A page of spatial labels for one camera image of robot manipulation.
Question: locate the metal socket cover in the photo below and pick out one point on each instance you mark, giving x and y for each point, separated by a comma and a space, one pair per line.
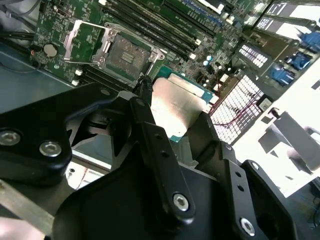
70, 41

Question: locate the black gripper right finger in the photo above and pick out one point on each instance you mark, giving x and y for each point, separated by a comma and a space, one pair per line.
230, 160

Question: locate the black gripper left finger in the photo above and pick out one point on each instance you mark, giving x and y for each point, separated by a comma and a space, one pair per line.
30, 130

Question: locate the silver CPU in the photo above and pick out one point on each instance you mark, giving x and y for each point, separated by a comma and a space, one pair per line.
175, 107

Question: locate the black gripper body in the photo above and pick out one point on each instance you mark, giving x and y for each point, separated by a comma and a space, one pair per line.
120, 205

